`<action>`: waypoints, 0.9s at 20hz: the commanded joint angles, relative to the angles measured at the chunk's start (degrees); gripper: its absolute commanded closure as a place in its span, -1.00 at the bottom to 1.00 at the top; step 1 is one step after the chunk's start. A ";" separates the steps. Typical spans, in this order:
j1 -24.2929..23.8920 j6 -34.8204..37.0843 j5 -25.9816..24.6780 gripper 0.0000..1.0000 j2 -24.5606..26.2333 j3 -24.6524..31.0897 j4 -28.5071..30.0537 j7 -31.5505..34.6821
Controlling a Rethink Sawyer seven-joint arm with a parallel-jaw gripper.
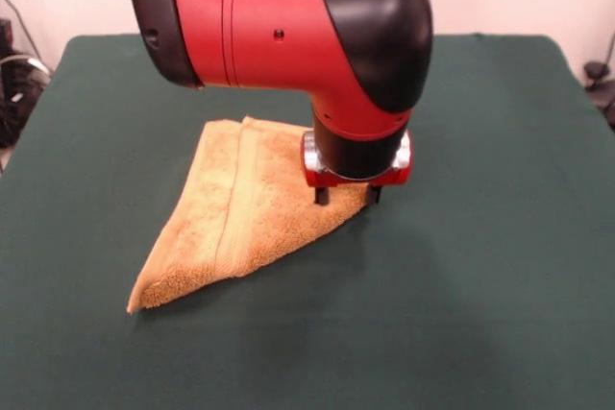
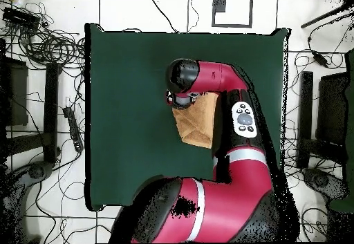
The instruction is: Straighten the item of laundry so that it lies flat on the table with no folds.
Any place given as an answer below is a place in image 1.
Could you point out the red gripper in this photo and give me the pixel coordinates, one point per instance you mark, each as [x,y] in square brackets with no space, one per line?
[399,175]

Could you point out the tan towel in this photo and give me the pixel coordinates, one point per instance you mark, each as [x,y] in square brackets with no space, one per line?
[240,218]

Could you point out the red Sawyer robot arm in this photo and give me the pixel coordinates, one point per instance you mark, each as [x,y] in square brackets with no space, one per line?
[269,21]

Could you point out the dark green table cloth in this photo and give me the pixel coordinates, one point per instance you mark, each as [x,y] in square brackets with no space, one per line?
[480,237]

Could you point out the small black box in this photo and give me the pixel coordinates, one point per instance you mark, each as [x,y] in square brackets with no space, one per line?
[5,31]

